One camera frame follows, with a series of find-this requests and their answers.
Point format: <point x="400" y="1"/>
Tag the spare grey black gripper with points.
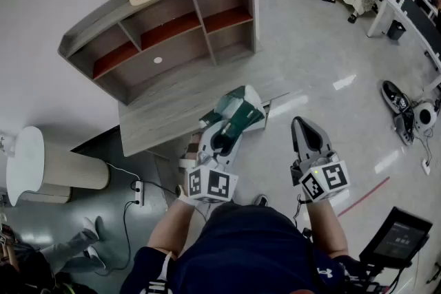
<point x="404" y="131"/>
<point x="389" y="91"/>

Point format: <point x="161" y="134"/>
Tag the black tablet screen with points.
<point x="396" y="237"/>

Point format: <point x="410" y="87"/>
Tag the person's left forearm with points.
<point x="169" y="230"/>

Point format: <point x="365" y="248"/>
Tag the grey wooden shelf desk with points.
<point x="165" y="113"/>

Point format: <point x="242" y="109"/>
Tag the green white package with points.
<point x="241" y="106"/>

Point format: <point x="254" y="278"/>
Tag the person in dark blue jacket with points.
<point x="248" y="251"/>

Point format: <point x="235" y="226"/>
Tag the white power strip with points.
<point x="138" y="192"/>

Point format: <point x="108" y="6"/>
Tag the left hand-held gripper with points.
<point x="213" y="184"/>

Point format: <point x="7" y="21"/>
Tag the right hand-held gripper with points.
<point x="330" y="179"/>

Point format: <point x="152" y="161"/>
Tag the white work table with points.
<point x="380" y="15"/>

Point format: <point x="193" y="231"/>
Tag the white round helmet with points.
<point x="425" y="115"/>

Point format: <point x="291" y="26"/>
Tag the person's dark shoe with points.
<point x="262" y="200"/>

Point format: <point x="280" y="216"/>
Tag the white power adapter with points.
<point x="426" y="167"/>

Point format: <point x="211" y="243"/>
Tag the person's right forearm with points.
<point x="327" y="227"/>

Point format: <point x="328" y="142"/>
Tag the black trash bin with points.
<point x="396" y="30"/>

